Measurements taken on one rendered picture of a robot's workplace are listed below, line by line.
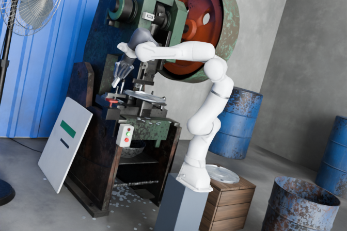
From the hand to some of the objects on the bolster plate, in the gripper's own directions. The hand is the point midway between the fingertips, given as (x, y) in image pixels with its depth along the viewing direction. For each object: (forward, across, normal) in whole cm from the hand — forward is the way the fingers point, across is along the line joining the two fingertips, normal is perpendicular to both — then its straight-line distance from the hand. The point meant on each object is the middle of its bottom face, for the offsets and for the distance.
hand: (115, 81), depth 205 cm
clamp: (+25, +16, +14) cm, 33 cm away
